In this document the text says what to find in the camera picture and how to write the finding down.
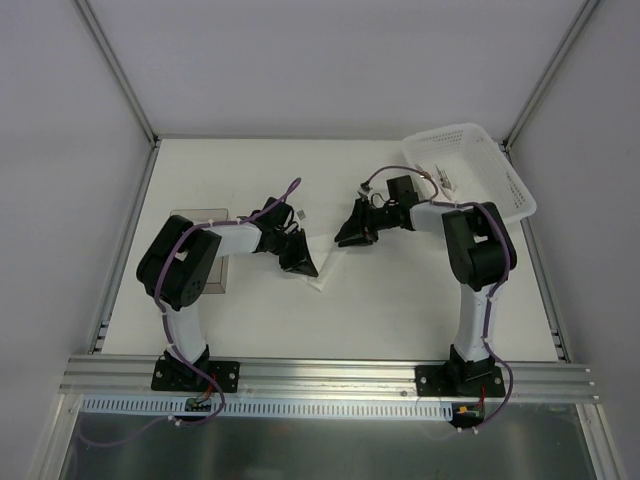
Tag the aluminium mounting rail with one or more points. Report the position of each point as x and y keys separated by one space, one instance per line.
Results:
x=534 y=382

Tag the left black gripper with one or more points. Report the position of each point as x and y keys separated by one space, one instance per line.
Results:
x=293 y=247

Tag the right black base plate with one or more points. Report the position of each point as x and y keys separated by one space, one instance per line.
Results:
x=441 y=381

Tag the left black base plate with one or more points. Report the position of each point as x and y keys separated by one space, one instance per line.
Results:
x=171 y=375

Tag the white slotted cable duct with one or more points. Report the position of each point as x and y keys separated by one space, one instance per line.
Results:
x=268 y=408

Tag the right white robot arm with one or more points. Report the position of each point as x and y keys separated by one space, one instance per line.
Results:
x=481 y=256

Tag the white perforated plastic basket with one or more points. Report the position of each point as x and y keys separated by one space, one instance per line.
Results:
x=475 y=165

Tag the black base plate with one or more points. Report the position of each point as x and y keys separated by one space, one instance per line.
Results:
x=171 y=375
x=441 y=381

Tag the silver utensil in basket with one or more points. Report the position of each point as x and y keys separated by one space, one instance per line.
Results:
x=446 y=185

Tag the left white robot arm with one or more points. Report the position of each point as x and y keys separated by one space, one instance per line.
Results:
x=175 y=268

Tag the white paper napkin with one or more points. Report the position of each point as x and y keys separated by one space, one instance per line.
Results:
x=326 y=256

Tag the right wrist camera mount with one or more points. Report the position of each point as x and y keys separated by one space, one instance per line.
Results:
x=375 y=198

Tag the clear smoky plastic box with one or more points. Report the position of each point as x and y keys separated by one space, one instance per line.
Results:
x=217 y=278

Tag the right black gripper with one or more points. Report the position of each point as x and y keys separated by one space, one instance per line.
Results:
x=364 y=221

